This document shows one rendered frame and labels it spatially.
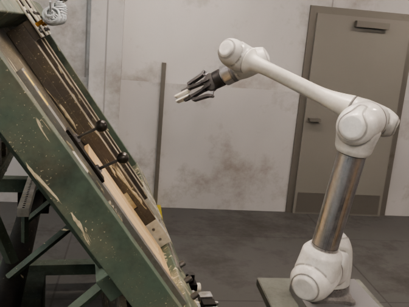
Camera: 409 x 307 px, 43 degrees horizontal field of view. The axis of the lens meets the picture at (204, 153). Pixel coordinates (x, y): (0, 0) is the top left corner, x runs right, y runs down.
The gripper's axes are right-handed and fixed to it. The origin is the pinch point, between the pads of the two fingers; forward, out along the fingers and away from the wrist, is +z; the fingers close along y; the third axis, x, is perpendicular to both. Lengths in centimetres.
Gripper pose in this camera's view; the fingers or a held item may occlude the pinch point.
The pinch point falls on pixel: (182, 96)
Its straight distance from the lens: 232.0
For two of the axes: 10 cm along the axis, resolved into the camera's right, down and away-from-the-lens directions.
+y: -2.7, -9.1, 3.1
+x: -4.4, -1.7, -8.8
